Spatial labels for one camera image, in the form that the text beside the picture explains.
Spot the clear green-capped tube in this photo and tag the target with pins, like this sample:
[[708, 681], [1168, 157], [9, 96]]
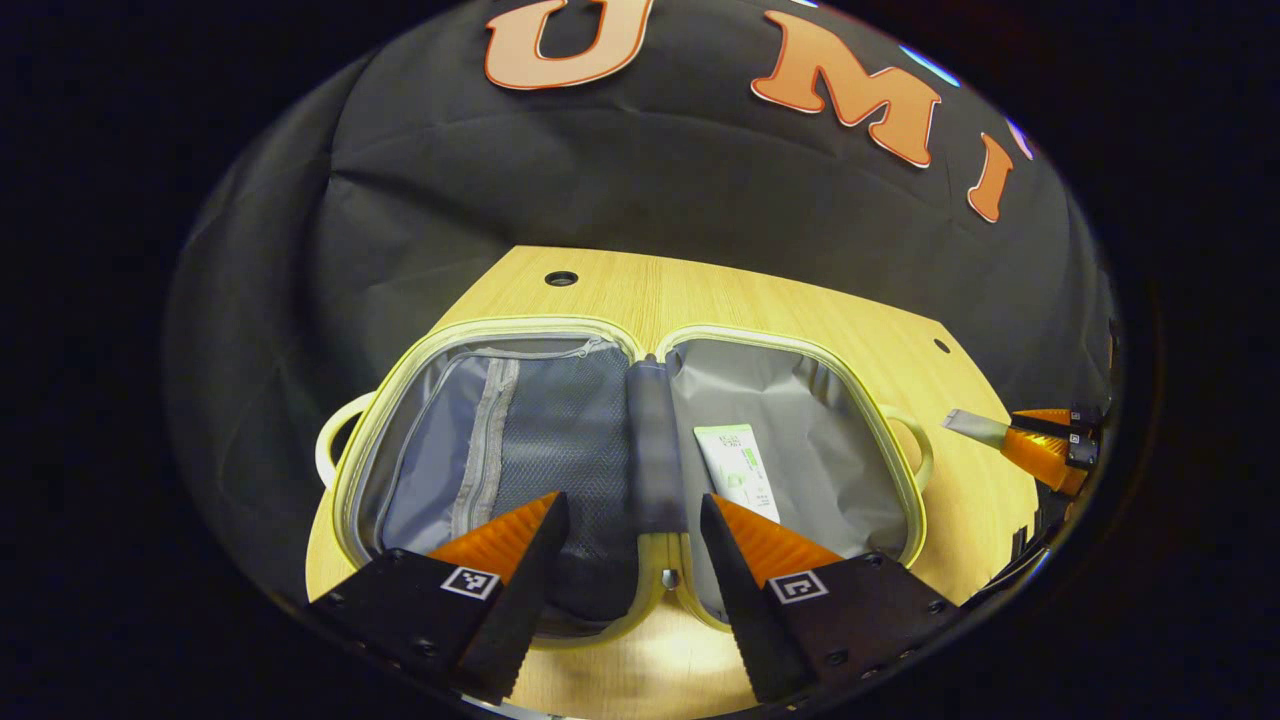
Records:
[[975, 427]]

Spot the white skin care tube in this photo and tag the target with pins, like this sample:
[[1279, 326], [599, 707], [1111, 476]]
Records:
[[740, 470]]

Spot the cream small suitcase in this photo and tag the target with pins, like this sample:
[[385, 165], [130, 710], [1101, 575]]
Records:
[[570, 430]]

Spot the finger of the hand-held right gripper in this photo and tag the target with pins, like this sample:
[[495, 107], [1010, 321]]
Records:
[[1080, 416], [1080, 450]]

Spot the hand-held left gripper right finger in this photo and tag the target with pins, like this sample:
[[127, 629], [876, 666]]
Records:
[[745, 600]]

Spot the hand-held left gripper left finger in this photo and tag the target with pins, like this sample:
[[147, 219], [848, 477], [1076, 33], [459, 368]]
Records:
[[525, 600]]

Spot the black backdrop cloth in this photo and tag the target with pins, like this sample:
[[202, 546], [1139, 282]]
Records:
[[650, 170]]

